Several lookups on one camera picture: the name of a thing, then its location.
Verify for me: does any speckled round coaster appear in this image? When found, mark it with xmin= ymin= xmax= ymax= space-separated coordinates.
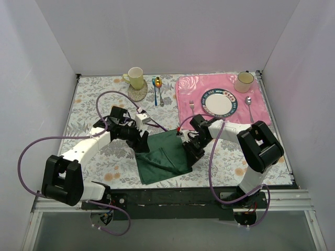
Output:
xmin=128 ymin=80 xmax=148 ymax=102

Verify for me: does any silver spoon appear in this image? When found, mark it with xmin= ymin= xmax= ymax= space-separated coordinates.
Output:
xmin=244 ymin=96 xmax=254 ymax=123

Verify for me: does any aluminium frame rail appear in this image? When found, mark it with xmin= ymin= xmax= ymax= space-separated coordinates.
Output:
xmin=31 ymin=189 xmax=315 ymax=213

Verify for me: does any silver fork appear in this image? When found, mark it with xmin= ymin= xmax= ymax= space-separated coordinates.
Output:
xmin=189 ymin=100 xmax=195 ymax=115

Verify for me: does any yellow-green mug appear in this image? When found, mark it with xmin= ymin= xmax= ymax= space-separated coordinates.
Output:
xmin=122 ymin=67 xmax=144 ymax=90

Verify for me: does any gold rainbow spoon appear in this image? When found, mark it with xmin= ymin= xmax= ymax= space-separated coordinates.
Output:
xmin=155 ymin=77 xmax=164 ymax=107

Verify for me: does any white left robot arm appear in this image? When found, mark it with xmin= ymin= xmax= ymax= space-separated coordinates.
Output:
xmin=41 ymin=107 xmax=151 ymax=209

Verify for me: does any blue handled spoon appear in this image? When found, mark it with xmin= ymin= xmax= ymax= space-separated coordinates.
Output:
xmin=152 ymin=76 xmax=158 ymax=106

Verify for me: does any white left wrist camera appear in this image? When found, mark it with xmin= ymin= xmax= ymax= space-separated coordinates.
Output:
xmin=135 ymin=111 xmax=151 ymax=130

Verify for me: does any white plate blue rim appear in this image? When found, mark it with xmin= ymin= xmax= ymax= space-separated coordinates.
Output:
xmin=201 ymin=88 xmax=238 ymax=118

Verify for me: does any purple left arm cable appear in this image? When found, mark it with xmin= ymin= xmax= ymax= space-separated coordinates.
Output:
xmin=17 ymin=90 xmax=131 ymax=236

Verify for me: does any cream enamel mug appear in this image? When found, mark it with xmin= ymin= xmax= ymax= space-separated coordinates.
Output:
xmin=234 ymin=71 xmax=254 ymax=93

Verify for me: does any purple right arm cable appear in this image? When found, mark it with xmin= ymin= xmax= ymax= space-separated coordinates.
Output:
xmin=177 ymin=113 xmax=271 ymax=227

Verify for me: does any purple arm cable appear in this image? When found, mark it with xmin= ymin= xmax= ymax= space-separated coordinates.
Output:
xmin=177 ymin=113 xmax=271 ymax=227
xmin=17 ymin=90 xmax=131 ymax=236

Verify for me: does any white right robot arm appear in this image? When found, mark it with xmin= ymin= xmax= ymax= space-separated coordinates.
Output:
xmin=177 ymin=115 xmax=284 ymax=208

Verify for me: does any dark green cloth napkin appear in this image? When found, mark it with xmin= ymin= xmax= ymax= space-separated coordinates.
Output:
xmin=135 ymin=130 xmax=193 ymax=185

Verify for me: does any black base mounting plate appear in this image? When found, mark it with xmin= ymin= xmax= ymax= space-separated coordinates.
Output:
xmin=81 ymin=187 xmax=269 ymax=222

